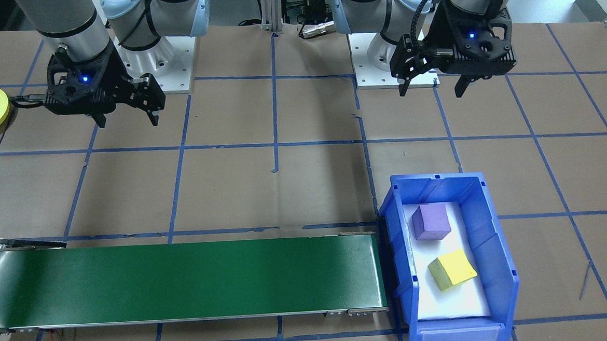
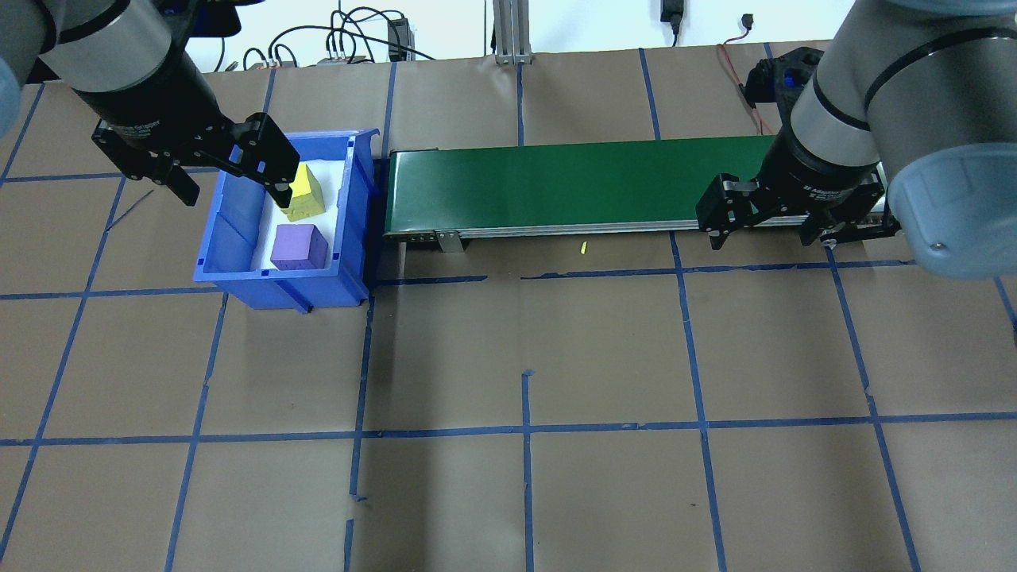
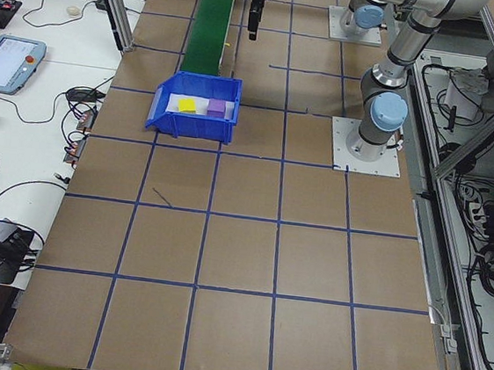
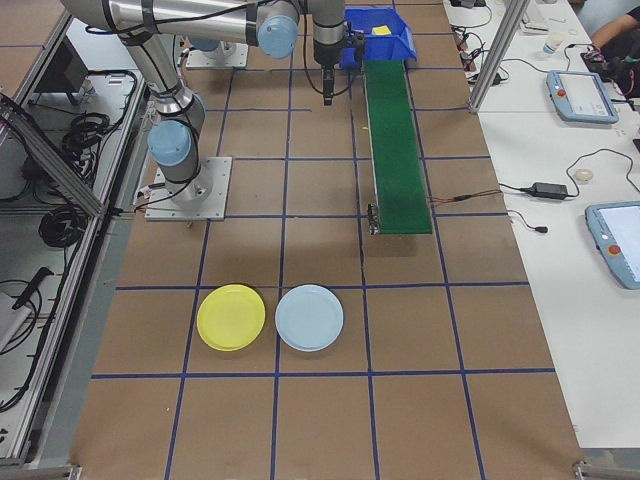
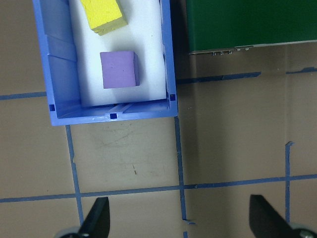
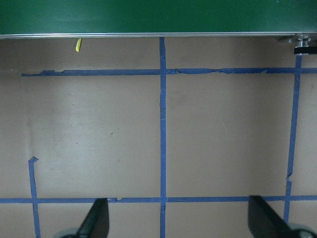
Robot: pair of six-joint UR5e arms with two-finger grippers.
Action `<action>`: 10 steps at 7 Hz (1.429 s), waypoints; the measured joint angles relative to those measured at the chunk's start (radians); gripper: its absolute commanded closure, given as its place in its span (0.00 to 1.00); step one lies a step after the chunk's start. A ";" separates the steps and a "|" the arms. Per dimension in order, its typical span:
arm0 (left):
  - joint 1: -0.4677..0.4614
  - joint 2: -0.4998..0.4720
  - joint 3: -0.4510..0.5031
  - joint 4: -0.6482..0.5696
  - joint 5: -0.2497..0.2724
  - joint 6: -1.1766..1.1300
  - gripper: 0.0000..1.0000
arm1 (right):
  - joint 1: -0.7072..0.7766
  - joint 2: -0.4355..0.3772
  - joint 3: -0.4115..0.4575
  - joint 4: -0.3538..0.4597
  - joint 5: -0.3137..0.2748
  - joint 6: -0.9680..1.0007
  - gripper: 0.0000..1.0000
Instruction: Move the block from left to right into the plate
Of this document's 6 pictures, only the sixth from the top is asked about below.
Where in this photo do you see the green belt conveyor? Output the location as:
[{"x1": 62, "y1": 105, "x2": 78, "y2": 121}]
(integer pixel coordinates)
[{"x1": 0, "y1": 0, "x2": 317, "y2": 55}]

